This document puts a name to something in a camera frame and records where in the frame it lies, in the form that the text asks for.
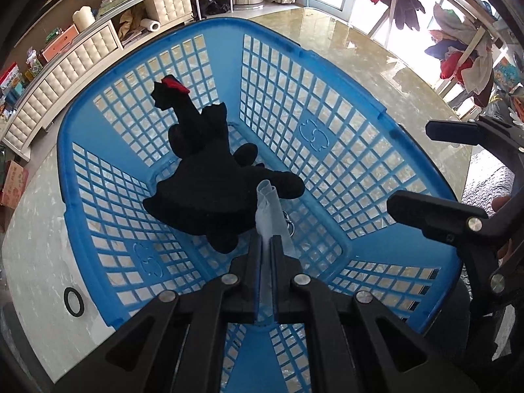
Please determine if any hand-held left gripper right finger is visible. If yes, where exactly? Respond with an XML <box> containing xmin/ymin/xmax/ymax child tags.
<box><xmin>270</xmin><ymin>235</ymin><xmax>479</xmax><ymax>393</ymax></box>

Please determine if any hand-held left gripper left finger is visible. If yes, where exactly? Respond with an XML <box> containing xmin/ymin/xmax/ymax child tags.
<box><xmin>55</xmin><ymin>233</ymin><xmax>263</xmax><ymax>393</ymax></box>

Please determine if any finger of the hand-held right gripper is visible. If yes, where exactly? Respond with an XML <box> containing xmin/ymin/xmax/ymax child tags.
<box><xmin>426</xmin><ymin>115</ymin><xmax>524</xmax><ymax>160</ymax></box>
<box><xmin>387</xmin><ymin>190</ymin><xmax>498</xmax><ymax>254</ymax></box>

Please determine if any black plush toy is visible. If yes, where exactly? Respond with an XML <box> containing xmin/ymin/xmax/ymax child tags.
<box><xmin>142</xmin><ymin>74</ymin><xmax>306</xmax><ymax>254</ymax></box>

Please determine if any blue plastic laundry basket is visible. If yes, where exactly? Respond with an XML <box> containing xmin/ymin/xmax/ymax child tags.
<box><xmin>56</xmin><ymin>17</ymin><xmax>465</xmax><ymax>393</ymax></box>

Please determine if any person's right hand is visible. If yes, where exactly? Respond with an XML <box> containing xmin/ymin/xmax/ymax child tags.
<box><xmin>490</xmin><ymin>195</ymin><xmax>513</xmax><ymax>261</ymax></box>

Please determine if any grey patterned cushion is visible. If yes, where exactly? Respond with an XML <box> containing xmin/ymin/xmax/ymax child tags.
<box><xmin>462</xmin><ymin>149</ymin><xmax>514</xmax><ymax>214</ymax></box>

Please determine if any row of hanging clothes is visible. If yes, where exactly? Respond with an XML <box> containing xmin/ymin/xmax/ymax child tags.
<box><xmin>360</xmin><ymin>0</ymin><xmax>524</xmax><ymax>107</ymax></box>

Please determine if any wooden clothes drying rack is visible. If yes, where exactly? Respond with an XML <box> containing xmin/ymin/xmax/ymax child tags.
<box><xmin>368</xmin><ymin>0</ymin><xmax>524</xmax><ymax>111</ymax></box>

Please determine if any printed cardboard box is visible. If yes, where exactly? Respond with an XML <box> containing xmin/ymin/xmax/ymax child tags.
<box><xmin>0</xmin><ymin>160</ymin><xmax>29</xmax><ymax>209</ymax></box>

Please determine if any black bag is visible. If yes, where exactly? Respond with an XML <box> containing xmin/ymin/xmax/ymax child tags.
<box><xmin>203</xmin><ymin>0</ymin><xmax>231</xmax><ymax>17</ymax></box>

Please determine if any cream tufted TV cabinet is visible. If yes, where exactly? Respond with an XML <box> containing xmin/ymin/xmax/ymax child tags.
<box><xmin>0</xmin><ymin>0</ymin><xmax>195</xmax><ymax>160</ymax></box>

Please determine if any brown paper bag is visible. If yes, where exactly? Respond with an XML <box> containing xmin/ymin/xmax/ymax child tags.
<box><xmin>119</xmin><ymin>8</ymin><xmax>144</xmax><ymax>38</ymax></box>

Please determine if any pink box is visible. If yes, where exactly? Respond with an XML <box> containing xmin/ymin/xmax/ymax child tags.
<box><xmin>42</xmin><ymin>25</ymin><xmax>79</xmax><ymax>62</ymax></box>

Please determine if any cream candle jar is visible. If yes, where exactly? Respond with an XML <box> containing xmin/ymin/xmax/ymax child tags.
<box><xmin>73</xmin><ymin>6</ymin><xmax>96</xmax><ymax>31</ymax></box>

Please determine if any red snack packet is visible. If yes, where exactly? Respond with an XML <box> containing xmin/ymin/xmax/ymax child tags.
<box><xmin>0</xmin><ymin>63</ymin><xmax>20</xmax><ymax>91</ymax></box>

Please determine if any black ring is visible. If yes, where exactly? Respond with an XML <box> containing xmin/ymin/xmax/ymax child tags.
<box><xmin>64</xmin><ymin>288</ymin><xmax>85</xmax><ymax>318</ymax></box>

